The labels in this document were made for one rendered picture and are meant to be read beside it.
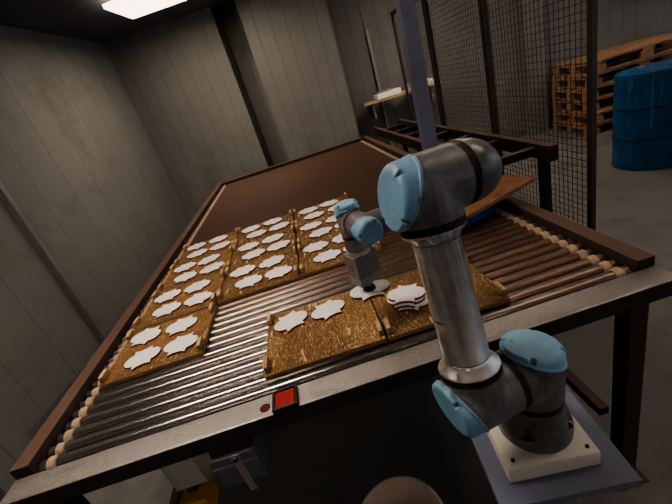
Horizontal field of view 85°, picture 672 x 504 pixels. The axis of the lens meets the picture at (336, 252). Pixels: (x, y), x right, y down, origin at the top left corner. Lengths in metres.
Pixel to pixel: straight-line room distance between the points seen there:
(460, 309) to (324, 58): 5.21
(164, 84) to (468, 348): 5.89
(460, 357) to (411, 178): 0.33
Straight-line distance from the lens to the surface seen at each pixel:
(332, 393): 1.13
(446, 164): 0.62
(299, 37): 5.72
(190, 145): 6.22
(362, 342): 1.22
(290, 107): 5.71
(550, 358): 0.81
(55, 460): 1.56
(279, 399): 1.17
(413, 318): 1.26
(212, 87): 6.03
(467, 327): 0.69
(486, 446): 1.01
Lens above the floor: 1.69
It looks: 24 degrees down
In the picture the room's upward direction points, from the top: 18 degrees counter-clockwise
